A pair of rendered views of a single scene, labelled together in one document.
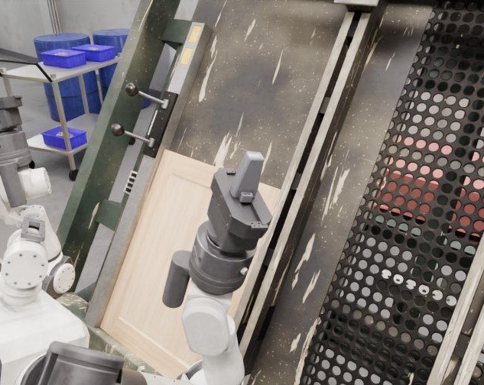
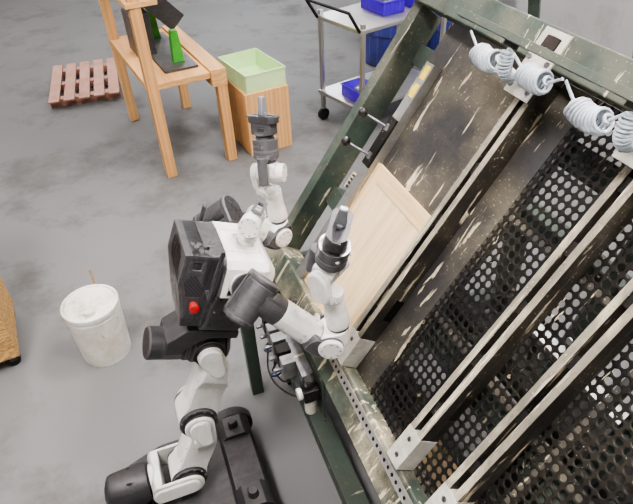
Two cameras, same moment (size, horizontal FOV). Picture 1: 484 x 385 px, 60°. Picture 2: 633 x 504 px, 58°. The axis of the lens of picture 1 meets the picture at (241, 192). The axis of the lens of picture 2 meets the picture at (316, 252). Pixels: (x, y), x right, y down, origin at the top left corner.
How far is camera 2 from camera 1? 0.97 m
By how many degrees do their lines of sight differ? 29
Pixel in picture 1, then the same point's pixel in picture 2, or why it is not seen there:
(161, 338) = not seen: hidden behind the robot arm
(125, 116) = (365, 124)
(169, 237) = (360, 231)
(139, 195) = (351, 193)
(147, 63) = (393, 81)
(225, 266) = (326, 258)
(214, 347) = (321, 299)
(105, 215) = (332, 199)
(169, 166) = (377, 177)
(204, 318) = (316, 281)
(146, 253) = not seen: hidden behind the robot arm
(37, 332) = (246, 261)
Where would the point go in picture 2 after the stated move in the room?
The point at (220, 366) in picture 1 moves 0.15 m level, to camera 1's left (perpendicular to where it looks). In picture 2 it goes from (329, 314) to (286, 296)
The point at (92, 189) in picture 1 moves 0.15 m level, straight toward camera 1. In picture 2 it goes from (327, 176) to (321, 196)
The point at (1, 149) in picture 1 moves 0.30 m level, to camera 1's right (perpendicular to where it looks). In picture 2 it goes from (261, 148) to (337, 170)
